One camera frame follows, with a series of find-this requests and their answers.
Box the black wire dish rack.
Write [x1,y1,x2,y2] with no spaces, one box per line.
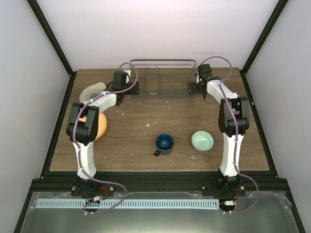
[130,58,197,98]

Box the light green patterned bowl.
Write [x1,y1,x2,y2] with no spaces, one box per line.
[191,131,214,151]

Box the dark blue ceramic mug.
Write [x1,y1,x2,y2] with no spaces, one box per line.
[154,134,174,157]

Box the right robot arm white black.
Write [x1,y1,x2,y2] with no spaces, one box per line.
[188,77,250,178]

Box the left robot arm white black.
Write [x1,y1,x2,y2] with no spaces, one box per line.
[66,69,139,196]

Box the translucent white bowl with spout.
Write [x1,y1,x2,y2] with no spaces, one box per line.
[79,82,106,103]

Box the orange plastic plate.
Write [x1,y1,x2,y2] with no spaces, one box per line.
[76,113,107,144]

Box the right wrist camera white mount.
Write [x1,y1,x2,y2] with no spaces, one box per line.
[197,64,212,83]

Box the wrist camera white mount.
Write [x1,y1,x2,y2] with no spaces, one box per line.
[122,69,132,83]
[197,64,212,83]

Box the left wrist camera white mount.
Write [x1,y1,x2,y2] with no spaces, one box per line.
[122,69,132,83]

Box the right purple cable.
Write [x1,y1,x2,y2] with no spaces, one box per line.
[198,55,259,215]

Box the purple cable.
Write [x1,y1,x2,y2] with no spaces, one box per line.
[72,62,139,216]
[198,55,259,215]

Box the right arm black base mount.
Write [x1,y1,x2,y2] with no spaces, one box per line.
[200,179,245,197]

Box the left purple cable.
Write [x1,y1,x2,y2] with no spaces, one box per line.
[72,62,139,216]

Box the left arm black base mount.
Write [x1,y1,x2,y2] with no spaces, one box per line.
[71,179,114,199]

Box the black aluminium frame rail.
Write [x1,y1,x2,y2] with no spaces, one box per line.
[31,169,290,195]

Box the light blue slotted cable duct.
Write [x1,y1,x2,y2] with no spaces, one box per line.
[35,199,220,210]

